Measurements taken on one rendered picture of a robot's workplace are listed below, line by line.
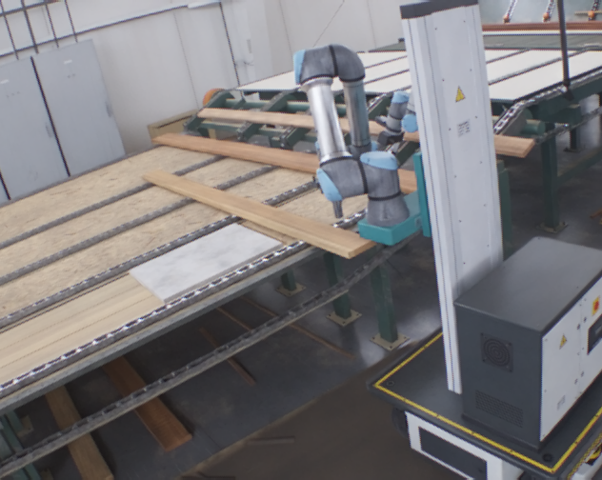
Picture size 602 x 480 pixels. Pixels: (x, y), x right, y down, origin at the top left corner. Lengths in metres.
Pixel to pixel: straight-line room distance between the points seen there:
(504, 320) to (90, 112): 6.57
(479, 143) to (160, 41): 7.05
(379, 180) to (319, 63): 0.45
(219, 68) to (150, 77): 1.12
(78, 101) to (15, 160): 1.08
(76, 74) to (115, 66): 0.94
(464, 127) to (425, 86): 0.25
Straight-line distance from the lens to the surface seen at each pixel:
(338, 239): 2.46
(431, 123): 1.86
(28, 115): 7.59
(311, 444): 2.74
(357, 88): 2.08
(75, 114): 7.70
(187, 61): 8.88
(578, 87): 4.13
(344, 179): 1.89
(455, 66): 1.96
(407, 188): 2.91
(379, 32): 10.94
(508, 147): 3.21
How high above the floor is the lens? 1.87
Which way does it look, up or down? 24 degrees down
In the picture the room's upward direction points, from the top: 12 degrees counter-clockwise
